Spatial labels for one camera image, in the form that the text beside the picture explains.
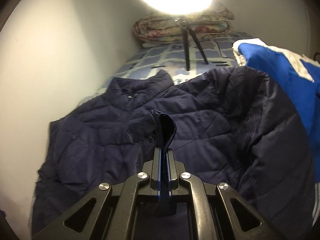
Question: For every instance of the bright blue white jacket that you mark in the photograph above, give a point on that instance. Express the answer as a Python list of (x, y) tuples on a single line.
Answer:
[(298, 76)]

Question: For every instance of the navy quilted puffer jacket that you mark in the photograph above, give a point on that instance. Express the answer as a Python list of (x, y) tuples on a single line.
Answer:
[(232, 124)]

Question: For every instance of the blue plaid bed sheet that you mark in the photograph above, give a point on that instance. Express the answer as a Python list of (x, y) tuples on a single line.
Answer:
[(171, 58)]

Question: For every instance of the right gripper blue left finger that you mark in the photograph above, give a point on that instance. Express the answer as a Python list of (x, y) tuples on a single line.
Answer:
[(155, 178)]

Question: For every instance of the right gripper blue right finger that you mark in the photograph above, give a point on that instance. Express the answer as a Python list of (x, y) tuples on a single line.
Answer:
[(172, 172)]

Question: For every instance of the folded floral quilt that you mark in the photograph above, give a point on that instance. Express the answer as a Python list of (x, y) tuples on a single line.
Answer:
[(164, 28)]

